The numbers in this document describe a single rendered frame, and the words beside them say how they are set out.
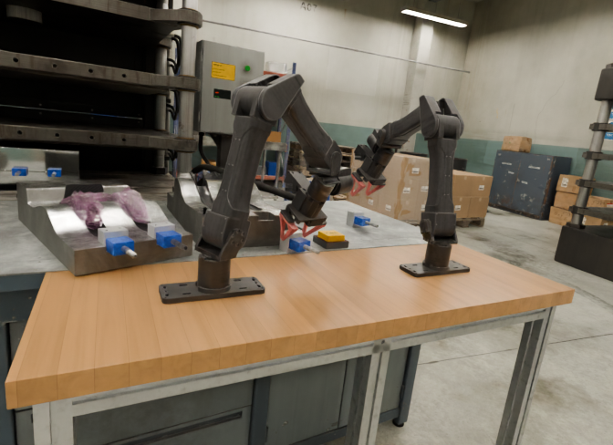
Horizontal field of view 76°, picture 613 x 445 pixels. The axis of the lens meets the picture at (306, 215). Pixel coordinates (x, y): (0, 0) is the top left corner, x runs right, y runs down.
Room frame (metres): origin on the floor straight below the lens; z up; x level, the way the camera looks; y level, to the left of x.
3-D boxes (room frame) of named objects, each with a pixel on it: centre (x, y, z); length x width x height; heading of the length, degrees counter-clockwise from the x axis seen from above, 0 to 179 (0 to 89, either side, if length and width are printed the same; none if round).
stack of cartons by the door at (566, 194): (6.31, -4.46, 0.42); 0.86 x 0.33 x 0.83; 22
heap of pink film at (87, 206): (0.99, 0.54, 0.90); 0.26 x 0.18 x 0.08; 47
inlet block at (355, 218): (1.38, -0.21, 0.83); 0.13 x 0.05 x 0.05; 39
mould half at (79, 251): (0.99, 0.54, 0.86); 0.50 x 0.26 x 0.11; 47
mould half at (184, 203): (1.24, 0.28, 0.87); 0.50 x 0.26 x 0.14; 30
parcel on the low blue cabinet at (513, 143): (7.58, -3.82, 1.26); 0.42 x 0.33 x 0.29; 22
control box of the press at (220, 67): (1.95, 0.44, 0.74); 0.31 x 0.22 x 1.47; 120
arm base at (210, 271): (0.72, 0.17, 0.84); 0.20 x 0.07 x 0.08; 118
